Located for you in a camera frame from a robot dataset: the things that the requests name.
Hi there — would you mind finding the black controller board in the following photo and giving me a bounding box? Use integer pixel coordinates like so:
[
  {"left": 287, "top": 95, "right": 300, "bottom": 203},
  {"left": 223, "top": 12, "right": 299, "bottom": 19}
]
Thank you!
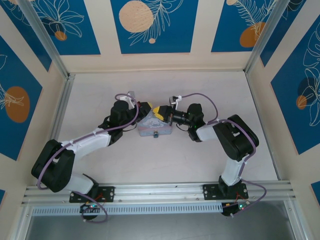
[
  {"left": 79, "top": 202, "right": 104, "bottom": 221},
  {"left": 221, "top": 201, "right": 248, "bottom": 217}
]

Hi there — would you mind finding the grey metal sheet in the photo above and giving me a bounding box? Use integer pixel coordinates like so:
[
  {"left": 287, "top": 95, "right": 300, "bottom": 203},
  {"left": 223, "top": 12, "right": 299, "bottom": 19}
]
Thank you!
[{"left": 23, "top": 199, "right": 297, "bottom": 240}]

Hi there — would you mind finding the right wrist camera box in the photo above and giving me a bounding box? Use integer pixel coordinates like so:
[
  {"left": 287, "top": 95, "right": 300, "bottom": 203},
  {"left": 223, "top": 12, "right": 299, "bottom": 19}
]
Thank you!
[{"left": 169, "top": 95, "right": 183, "bottom": 106}]

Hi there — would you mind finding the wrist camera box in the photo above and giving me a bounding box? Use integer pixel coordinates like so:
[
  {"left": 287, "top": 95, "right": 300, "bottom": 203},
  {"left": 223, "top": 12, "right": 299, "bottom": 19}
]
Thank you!
[
  {"left": 169, "top": 95, "right": 183, "bottom": 106},
  {"left": 119, "top": 90, "right": 139, "bottom": 104}
]

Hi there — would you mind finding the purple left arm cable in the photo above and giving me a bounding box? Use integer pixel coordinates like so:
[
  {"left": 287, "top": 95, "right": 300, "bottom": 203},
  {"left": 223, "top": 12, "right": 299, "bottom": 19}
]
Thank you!
[{"left": 36, "top": 92, "right": 140, "bottom": 224}]

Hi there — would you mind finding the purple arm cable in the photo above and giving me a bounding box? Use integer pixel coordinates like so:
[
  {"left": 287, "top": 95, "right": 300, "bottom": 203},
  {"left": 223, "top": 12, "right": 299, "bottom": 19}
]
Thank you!
[
  {"left": 36, "top": 92, "right": 140, "bottom": 224},
  {"left": 178, "top": 92, "right": 267, "bottom": 219}
]

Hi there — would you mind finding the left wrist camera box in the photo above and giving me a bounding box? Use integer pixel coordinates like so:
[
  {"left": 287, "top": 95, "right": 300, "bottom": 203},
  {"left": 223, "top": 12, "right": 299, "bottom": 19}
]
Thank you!
[{"left": 119, "top": 90, "right": 139, "bottom": 104}]

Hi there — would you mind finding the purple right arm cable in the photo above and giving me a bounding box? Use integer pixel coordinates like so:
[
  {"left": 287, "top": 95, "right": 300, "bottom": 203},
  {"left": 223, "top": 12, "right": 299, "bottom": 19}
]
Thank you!
[{"left": 178, "top": 92, "right": 267, "bottom": 219}]

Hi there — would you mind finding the aluminium side rail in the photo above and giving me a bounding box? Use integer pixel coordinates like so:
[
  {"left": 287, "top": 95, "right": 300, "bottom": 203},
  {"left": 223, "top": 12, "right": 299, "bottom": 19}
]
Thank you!
[{"left": 50, "top": 73, "right": 76, "bottom": 142}]

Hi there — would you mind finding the aluminium mounting rail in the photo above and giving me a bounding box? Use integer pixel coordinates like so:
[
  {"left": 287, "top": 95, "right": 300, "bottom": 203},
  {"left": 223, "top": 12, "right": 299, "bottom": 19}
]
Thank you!
[{"left": 21, "top": 180, "right": 298, "bottom": 205}]

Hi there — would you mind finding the blue floral wall panel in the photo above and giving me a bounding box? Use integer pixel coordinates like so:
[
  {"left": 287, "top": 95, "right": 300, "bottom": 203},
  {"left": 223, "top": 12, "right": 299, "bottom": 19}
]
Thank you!
[
  {"left": 270, "top": 24, "right": 320, "bottom": 156},
  {"left": 210, "top": 0, "right": 279, "bottom": 54},
  {"left": 0, "top": 35, "right": 44, "bottom": 162},
  {"left": 110, "top": 0, "right": 200, "bottom": 55},
  {"left": 29, "top": 0, "right": 102, "bottom": 56}
]

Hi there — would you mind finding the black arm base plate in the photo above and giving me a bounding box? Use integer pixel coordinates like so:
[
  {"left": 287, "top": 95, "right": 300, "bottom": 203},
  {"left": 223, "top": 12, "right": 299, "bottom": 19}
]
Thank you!
[
  {"left": 69, "top": 185, "right": 116, "bottom": 204},
  {"left": 202, "top": 183, "right": 249, "bottom": 201}
]

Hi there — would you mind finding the grey slotted cable duct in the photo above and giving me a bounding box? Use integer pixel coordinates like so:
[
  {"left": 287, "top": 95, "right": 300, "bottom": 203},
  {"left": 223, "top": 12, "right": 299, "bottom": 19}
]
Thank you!
[{"left": 31, "top": 202, "right": 224, "bottom": 216}]

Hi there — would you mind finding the aluminium frame post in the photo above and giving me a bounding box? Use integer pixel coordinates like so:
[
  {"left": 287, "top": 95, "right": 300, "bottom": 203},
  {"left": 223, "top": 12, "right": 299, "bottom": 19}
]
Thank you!
[
  {"left": 17, "top": 0, "right": 76, "bottom": 81},
  {"left": 244, "top": 0, "right": 294, "bottom": 76}
]

